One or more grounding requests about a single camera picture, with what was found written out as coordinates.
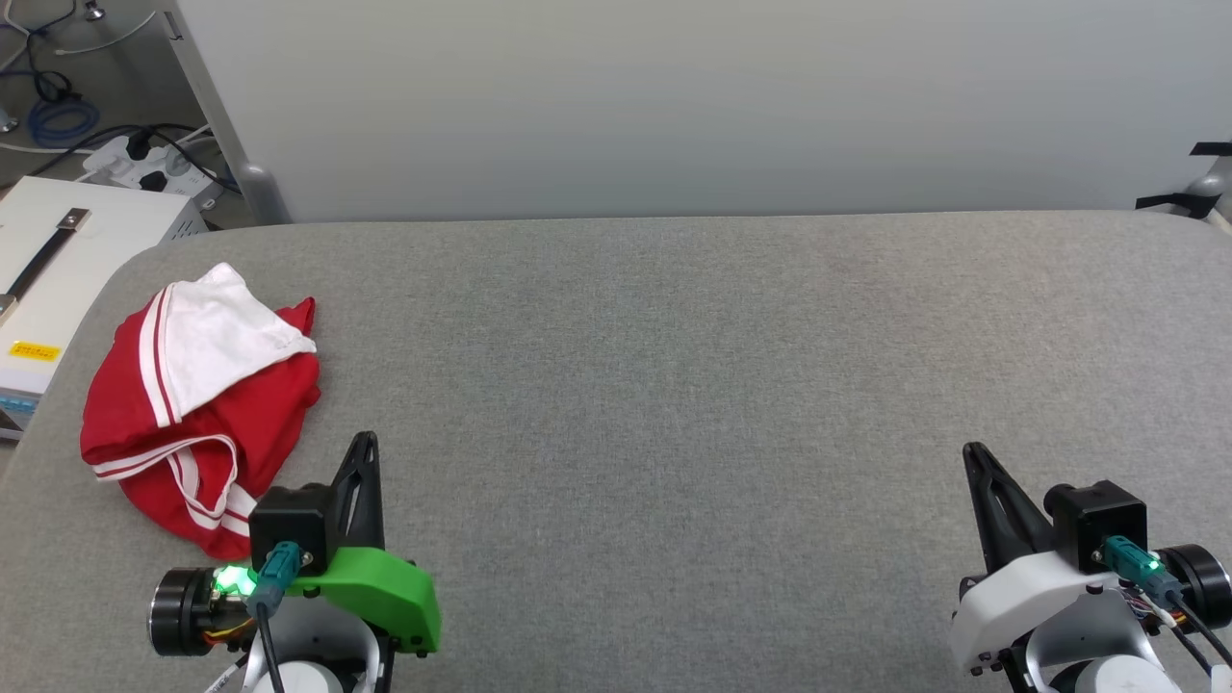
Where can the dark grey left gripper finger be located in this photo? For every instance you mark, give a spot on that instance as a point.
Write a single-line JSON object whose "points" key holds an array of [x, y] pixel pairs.
{"points": [[358, 481]]}

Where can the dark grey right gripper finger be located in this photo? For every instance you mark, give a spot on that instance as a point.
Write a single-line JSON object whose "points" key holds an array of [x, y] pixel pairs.
{"points": [[1001, 510]]}

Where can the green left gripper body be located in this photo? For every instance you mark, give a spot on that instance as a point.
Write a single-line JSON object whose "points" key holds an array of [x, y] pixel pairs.
{"points": [[385, 592]]}

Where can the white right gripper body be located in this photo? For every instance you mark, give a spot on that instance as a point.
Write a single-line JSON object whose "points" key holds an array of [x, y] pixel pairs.
{"points": [[1030, 602]]}

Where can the red white basketball jersey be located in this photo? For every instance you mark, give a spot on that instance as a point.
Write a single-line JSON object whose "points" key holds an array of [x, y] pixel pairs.
{"points": [[241, 414]]}

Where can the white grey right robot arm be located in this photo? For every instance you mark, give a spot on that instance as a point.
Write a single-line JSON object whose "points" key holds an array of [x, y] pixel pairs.
{"points": [[1107, 664]]}

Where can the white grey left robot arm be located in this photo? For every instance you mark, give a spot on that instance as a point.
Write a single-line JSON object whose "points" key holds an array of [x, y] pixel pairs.
{"points": [[308, 664]]}

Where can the white box appliance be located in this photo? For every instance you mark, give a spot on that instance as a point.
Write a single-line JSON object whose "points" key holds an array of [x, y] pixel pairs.
{"points": [[106, 241]]}

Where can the white power strip with plugs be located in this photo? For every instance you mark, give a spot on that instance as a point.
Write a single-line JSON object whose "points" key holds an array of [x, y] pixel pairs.
{"points": [[159, 164]]}

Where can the black tape strip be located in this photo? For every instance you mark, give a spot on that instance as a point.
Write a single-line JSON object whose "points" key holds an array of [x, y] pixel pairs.
{"points": [[1211, 148]]}

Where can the white partition panel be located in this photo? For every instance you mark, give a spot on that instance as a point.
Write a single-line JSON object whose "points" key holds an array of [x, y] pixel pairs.
{"points": [[674, 106]]}

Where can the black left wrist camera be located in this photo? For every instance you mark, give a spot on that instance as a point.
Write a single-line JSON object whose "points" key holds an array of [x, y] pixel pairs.
{"points": [[289, 525]]}

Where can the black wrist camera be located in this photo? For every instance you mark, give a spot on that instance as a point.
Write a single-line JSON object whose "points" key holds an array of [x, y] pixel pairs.
{"points": [[1097, 515], [289, 525]]}

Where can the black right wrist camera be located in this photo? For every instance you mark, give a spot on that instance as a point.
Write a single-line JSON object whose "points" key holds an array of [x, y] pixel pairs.
{"points": [[1097, 515]]}

